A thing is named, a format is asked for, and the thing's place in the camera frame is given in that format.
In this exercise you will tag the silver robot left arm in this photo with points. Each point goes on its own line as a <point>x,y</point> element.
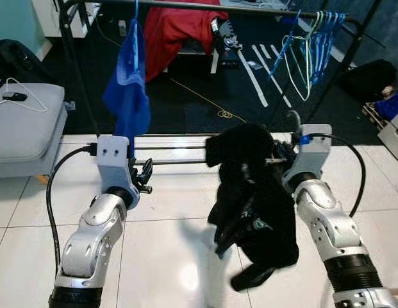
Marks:
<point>90,244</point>

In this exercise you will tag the black phone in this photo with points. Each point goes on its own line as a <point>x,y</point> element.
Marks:
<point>14,96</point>

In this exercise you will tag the navy shirt with round logo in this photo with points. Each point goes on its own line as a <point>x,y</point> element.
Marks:
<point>256,205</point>

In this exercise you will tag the grey upholstered ottoman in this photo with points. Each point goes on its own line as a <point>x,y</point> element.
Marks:
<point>25,128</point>

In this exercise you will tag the blue sports shirt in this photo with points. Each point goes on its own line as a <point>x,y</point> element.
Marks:
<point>128,96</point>

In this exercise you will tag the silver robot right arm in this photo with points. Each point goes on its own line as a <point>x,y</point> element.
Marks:
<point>333,231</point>

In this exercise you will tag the white plastic hanger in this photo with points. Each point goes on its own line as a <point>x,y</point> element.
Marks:
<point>295,83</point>

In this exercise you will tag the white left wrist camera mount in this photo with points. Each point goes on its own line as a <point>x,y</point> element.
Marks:
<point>115,163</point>

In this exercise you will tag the small grey box green light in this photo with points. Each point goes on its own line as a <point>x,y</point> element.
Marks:
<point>122,27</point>

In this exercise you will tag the light blue plastic hanger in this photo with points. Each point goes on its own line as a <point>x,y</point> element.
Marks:
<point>135,25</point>

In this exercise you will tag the black backpack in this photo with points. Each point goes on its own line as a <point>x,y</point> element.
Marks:
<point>19,61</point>

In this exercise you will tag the black metal clothes rack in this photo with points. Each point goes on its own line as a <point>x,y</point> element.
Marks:
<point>205,8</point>

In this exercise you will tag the red cloth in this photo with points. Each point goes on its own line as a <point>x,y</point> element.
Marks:
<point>179,32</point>

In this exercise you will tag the black bundle on carpet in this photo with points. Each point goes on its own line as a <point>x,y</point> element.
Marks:
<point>368,80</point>

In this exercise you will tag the grey metal hanger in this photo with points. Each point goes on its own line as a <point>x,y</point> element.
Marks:
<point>295,119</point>

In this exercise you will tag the black metal machine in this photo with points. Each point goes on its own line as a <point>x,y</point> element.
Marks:
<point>224,38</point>

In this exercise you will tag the long white flat strip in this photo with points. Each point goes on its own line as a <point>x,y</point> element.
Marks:
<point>253,80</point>

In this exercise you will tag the wooden pallet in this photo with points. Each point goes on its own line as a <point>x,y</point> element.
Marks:
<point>378,115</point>

